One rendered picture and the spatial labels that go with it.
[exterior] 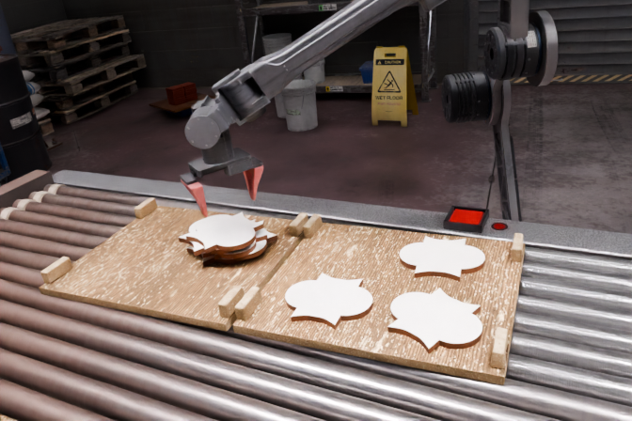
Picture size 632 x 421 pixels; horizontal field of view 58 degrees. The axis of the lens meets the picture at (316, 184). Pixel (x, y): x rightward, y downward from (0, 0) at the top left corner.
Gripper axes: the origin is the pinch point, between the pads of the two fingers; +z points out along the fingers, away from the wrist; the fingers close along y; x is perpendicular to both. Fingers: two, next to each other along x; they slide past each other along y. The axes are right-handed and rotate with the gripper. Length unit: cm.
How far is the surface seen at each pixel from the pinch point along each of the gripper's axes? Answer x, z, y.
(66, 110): 512, 71, 13
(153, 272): 3.3, 9.7, -16.1
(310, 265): -13.9, 10.8, 8.3
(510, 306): -44, 12, 26
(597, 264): -42, 15, 49
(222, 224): 1.9, 4.5, -1.6
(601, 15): 224, 45, 424
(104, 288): 3.8, 9.5, -25.1
